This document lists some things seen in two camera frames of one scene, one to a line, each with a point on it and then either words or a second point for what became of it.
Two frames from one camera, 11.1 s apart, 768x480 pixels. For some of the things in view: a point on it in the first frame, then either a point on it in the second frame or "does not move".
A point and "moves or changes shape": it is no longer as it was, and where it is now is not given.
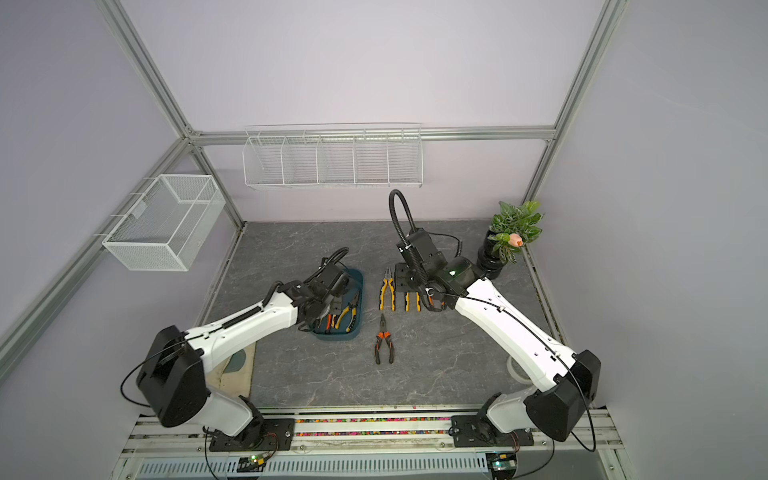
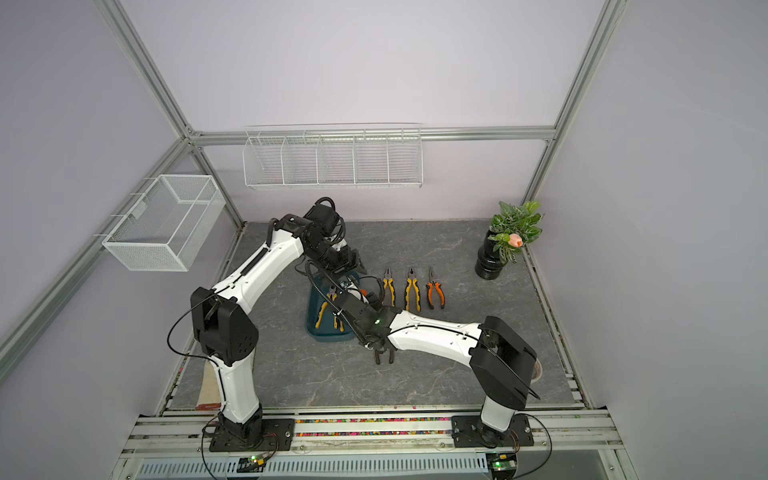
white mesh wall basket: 169,225 does not move
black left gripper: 337,303 -> 350,262
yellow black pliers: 388,280 does not move
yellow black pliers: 353,307 moves or changes shape
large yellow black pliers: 407,305 does not move
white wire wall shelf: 333,155 does not move
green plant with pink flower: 513,226 does not move
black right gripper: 399,277 -> 374,304
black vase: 488,260 does not move
